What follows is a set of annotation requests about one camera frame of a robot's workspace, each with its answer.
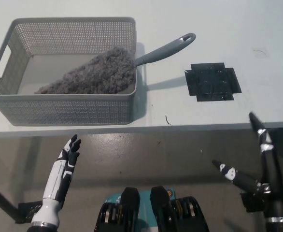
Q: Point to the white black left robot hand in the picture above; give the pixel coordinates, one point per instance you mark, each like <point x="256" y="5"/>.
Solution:
<point x="57" y="178"/>

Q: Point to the grey perforated plastic basket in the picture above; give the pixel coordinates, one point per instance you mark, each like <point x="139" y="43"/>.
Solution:
<point x="59" y="113"/>

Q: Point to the robot lower body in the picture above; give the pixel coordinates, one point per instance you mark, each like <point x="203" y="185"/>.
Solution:
<point x="160" y="212"/>

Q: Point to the grey fluffy duster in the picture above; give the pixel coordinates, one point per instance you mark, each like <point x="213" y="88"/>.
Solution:
<point x="95" y="72"/>

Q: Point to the black table leg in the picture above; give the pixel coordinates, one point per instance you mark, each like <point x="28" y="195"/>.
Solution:
<point x="1" y="198"/>

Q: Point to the black tape patch on desk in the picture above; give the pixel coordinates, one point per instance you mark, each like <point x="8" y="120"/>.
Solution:
<point x="211" y="82"/>

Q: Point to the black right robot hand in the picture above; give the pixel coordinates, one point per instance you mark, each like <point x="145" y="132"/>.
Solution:
<point x="272" y="169"/>

